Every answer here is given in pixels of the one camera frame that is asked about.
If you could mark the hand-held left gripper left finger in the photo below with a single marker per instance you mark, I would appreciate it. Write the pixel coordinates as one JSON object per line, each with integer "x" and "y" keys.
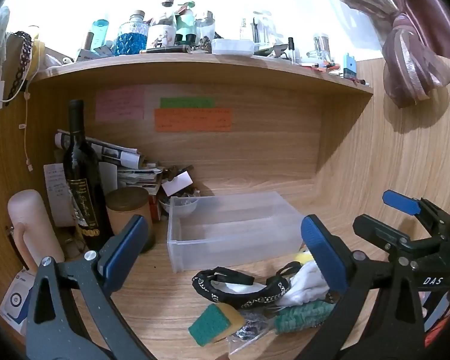
{"x": 129, "y": 253}

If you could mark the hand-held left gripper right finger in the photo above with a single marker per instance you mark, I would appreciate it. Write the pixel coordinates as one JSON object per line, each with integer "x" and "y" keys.
{"x": 324, "y": 257}

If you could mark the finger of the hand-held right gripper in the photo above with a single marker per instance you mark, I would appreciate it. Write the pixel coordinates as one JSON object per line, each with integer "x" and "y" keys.
{"x": 399, "y": 200}
{"x": 378, "y": 230}

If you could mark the white cloth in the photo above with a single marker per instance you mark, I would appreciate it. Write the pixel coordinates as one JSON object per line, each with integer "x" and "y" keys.
{"x": 303, "y": 288}

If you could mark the green chenille duster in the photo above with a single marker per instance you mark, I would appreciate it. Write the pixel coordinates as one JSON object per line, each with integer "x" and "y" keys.
{"x": 300, "y": 315}

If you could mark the clear plastic bin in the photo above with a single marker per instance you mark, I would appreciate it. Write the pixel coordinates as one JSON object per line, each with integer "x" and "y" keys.
{"x": 228, "y": 228}

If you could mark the green and yellow sponge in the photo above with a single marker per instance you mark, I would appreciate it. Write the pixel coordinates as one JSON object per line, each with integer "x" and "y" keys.
{"x": 210, "y": 324}

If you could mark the yellow soft item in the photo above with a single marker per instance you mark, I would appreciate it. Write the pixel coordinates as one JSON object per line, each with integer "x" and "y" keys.
{"x": 303, "y": 258}

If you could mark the tan cylindrical canister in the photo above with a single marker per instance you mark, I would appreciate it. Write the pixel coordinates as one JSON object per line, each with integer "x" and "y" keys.
{"x": 127, "y": 210}

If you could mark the small glass bowl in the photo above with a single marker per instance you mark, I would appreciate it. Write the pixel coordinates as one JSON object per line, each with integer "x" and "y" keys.
{"x": 180, "y": 205}

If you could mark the stack of booklets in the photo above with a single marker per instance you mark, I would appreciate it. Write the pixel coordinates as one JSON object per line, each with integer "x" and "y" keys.
{"x": 138, "y": 178}

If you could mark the white card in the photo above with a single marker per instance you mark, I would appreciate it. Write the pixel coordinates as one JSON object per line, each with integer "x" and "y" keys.
{"x": 177, "y": 183}

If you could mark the white paper receipt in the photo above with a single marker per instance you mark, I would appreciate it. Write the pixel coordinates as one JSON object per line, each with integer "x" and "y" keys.
{"x": 54, "y": 191}

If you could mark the dark wine bottle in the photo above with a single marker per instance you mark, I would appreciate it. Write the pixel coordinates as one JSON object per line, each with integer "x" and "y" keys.
{"x": 80, "y": 165}

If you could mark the rolled printed papers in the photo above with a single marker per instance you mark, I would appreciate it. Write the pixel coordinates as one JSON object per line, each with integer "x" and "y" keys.
{"x": 112, "y": 152}

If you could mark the pink cylinder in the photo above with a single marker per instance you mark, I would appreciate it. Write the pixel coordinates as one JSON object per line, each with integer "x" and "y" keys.
{"x": 30, "y": 221}

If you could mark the clear plastic wrapper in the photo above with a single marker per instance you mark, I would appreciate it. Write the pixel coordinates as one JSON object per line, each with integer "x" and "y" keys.
{"x": 247, "y": 337}

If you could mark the white box with blue circle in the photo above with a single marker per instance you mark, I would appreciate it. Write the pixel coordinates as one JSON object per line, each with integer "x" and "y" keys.
{"x": 17, "y": 296}

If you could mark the mauve striped curtain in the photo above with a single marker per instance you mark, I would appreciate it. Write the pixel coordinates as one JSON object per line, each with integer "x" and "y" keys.
{"x": 408, "y": 60}

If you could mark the blue clip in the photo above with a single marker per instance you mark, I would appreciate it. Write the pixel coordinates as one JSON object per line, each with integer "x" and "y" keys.
{"x": 349, "y": 65}

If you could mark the orange sticky note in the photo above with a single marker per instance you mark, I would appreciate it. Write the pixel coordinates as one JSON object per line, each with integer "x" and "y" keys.
{"x": 193, "y": 120}

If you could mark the pink sticky note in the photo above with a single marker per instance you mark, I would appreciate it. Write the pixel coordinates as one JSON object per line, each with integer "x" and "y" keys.
{"x": 119, "y": 104}

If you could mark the green sticky note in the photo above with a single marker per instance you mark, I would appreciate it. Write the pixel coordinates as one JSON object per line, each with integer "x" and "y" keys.
{"x": 187, "y": 102}

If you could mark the clear glass jar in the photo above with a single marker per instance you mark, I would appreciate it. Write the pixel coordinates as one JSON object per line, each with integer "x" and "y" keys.
{"x": 319, "y": 45}

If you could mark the small dropper bottle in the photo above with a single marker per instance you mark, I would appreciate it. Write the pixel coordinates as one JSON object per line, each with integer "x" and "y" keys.
{"x": 291, "y": 50}

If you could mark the wooden shelf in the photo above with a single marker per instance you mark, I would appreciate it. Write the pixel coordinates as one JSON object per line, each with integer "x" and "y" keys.
{"x": 210, "y": 69}

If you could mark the black pen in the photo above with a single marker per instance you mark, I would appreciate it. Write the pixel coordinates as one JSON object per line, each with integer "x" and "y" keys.
{"x": 165, "y": 49}

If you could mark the blue faceted glass bottle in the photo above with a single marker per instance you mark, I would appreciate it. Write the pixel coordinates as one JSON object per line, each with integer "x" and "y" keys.
{"x": 131, "y": 39}

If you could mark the cyan slim bottle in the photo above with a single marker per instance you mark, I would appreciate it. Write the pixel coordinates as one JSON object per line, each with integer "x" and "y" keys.
{"x": 99, "y": 33}

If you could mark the clear acrylic organizer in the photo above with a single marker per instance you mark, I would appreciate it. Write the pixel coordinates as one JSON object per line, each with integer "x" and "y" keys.
{"x": 260, "y": 26}

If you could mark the white plastic container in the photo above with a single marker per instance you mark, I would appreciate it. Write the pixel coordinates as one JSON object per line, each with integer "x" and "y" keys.
{"x": 232, "y": 47}

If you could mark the black patterned hanging headband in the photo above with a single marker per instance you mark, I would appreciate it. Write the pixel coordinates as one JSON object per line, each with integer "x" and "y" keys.
{"x": 22, "y": 52}

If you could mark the tall corked glass bottle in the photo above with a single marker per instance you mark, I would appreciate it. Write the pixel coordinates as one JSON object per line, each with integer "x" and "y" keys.
{"x": 163, "y": 26}

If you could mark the mint green bottle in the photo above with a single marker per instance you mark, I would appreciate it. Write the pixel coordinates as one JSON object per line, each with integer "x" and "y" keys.
{"x": 185, "y": 26}

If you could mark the clear glass bottle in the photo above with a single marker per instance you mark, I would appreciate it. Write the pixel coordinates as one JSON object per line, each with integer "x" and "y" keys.
{"x": 205, "y": 26}

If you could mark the white plastic bag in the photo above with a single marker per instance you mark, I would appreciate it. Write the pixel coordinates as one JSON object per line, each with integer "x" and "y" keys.
{"x": 0, "y": 24}

